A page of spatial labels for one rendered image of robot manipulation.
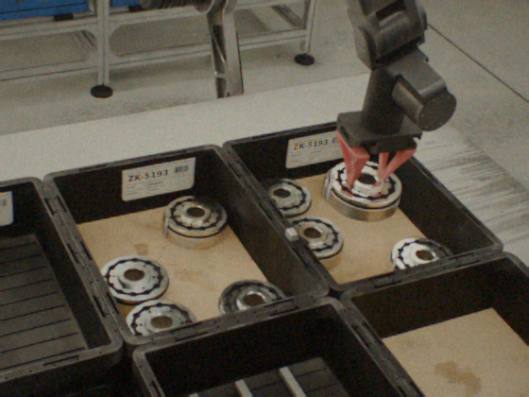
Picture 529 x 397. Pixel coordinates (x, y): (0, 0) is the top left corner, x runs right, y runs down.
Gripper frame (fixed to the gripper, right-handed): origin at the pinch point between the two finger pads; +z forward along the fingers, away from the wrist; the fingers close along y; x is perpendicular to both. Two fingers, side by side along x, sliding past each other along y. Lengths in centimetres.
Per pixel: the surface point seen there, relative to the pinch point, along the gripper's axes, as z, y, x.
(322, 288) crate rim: 11.7, -8.6, -8.8
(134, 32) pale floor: 118, 40, 239
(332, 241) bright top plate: 19.6, 2.0, 7.8
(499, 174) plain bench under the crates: 36, 57, 36
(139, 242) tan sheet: 23.7, -26.4, 18.7
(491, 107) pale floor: 111, 154, 155
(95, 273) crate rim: 12.9, -37.7, 2.5
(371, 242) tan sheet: 22.4, 10.3, 8.9
